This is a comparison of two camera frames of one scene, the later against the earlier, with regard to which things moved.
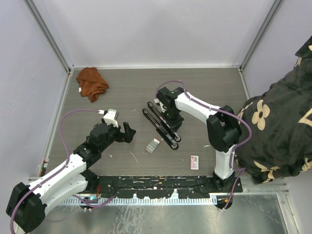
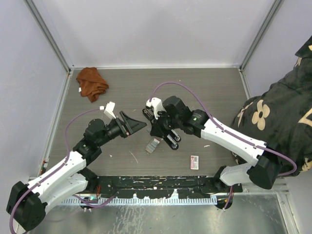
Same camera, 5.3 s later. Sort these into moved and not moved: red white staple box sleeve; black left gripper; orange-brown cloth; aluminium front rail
Moved: black left gripper
Not moved: aluminium front rail; orange-brown cloth; red white staple box sleeve
